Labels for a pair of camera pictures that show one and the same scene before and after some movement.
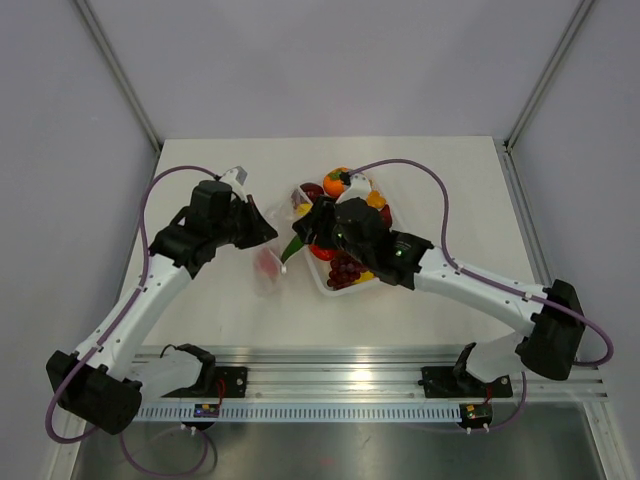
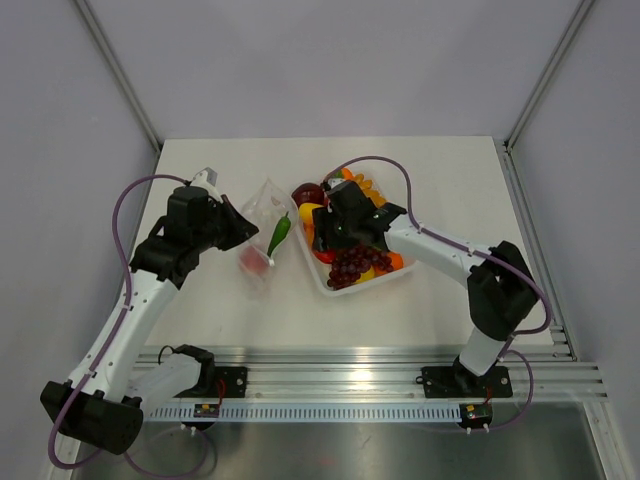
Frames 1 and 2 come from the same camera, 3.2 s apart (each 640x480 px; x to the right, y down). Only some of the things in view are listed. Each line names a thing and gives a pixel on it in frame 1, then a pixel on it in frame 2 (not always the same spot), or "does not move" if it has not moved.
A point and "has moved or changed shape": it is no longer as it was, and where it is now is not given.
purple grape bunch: [343, 270] does not move
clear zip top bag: [268, 270] has moved or changed shape
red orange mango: [326, 254] does not move
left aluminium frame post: [121, 73] does not move
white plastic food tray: [329, 271] does not move
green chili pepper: [295, 244] → [281, 231]
